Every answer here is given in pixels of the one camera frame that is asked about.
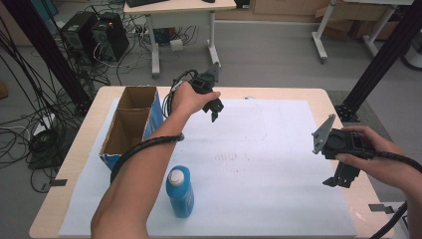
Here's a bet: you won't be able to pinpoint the blue cardboard box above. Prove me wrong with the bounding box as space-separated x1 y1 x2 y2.
99 86 165 171

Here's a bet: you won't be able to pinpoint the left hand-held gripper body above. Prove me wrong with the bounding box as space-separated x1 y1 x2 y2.
189 62 221 97

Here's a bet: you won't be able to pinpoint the tangle of black floor cables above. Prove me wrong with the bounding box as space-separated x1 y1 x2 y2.
0 13 113 194

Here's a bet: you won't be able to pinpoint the black metal frame post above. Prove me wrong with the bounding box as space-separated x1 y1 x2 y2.
1 0 93 115
333 0 422 123

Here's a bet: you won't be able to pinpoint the person's right hand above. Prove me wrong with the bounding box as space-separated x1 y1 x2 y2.
334 124 413 189

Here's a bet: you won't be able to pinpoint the black keyboard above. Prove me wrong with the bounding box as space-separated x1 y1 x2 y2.
125 0 171 9

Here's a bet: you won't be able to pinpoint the white power strip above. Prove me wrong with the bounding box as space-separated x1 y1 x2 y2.
32 113 57 136

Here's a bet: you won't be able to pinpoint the person's left hand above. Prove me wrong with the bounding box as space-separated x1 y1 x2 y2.
170 81 222 118

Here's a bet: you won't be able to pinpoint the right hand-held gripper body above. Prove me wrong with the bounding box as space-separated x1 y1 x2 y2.
311 114 376 161

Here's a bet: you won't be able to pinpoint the white paper sheet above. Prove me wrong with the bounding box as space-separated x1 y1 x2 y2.
58 97 358 238

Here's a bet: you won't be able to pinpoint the white desk with wooden top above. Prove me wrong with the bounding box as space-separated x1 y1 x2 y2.
122 0 238 81

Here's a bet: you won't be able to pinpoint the brown cardboard boxes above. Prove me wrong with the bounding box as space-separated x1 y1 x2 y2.
314 2 401 42

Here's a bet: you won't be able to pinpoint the white power adapter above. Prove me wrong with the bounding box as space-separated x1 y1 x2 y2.
169 38 185 53

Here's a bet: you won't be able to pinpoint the blue bottle with white cap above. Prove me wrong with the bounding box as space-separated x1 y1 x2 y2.
165 164 196 219

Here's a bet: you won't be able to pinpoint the black computer tower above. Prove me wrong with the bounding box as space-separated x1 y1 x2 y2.
91 12 130 63
59 11 100 65

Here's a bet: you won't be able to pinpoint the black corrugated left gripper cable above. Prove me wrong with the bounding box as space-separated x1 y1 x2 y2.
109 68 201 184

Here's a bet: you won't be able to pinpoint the white desk frame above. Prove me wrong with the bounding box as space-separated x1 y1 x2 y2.
311 0 416 65

